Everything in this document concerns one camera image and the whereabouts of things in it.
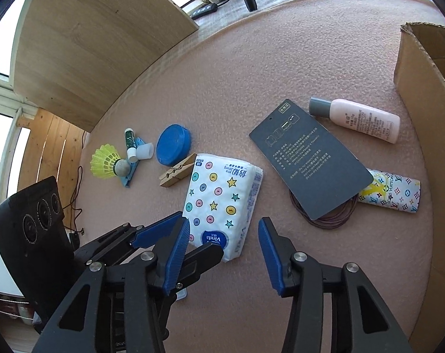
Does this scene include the wooden clothespin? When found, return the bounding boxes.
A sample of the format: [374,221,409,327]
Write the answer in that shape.
[159,153,198,189]

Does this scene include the black power strip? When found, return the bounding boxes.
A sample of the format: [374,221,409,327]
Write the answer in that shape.
[189,3,219,20]

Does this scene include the blue round lid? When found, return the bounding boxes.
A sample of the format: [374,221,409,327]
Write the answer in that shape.
[156,124,192,166]

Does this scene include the patterned white lighter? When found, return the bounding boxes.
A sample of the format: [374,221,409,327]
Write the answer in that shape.
[356,168,422,214]

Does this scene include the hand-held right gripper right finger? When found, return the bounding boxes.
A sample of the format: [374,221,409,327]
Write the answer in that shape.
[258,217,416,353]

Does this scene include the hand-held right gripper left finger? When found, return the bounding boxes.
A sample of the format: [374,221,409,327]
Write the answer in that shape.
[31,218,191,353]

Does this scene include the blue plastic clip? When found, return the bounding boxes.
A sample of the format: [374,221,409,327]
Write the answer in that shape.
[121,137,149,188]

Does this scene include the green lip balm tube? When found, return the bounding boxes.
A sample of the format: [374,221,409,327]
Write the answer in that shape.
[124,128,139,161]

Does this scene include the pink lotion bottle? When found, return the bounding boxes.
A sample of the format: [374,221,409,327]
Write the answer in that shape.
[309,96,401,144]

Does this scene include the yellow shuttlecock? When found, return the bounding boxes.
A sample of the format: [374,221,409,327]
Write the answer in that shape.
[90,144,130,180]

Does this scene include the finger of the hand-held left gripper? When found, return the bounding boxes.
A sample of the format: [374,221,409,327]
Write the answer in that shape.
[173,244,224,295]
[73,213,185,266]

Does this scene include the purple hair tie loops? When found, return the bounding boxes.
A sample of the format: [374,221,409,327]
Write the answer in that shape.
[289,187,360,230]

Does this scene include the black charger cable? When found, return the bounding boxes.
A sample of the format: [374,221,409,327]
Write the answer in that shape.
[62,130,86,237]

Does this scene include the slatted wooden panel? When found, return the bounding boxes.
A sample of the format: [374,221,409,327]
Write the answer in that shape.
[16,107,89,221]

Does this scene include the dark grey card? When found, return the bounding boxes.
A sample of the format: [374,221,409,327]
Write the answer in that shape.
[249,99,374,220]

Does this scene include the cardboard box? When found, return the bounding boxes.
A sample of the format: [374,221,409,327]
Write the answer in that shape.
[393,22,445,353]

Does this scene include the light wooden board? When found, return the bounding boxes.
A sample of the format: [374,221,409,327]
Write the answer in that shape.
[13,0,200,132]

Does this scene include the patterned tissue packet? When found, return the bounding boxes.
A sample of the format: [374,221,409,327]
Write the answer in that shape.
[181,152,264,263]

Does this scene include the white plastic cap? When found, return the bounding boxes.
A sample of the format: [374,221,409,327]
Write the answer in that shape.
[136,143,155,160]

